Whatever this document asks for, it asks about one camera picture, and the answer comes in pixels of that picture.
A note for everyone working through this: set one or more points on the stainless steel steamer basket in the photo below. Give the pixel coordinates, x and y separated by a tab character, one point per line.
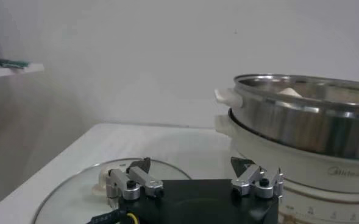
289	128

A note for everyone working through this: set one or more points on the white steamed baozi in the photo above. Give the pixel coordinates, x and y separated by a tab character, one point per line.
289	92

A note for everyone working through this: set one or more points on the white side table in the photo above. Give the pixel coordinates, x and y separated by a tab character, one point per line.
2	71

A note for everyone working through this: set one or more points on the green circuit board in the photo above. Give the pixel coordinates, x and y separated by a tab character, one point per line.
8	63

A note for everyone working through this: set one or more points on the white electric cooker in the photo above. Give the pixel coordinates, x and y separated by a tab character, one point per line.
313	170

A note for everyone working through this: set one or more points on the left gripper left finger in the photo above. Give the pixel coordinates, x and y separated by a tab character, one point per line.
136	178

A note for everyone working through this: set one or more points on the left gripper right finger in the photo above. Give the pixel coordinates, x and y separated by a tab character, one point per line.
252	179

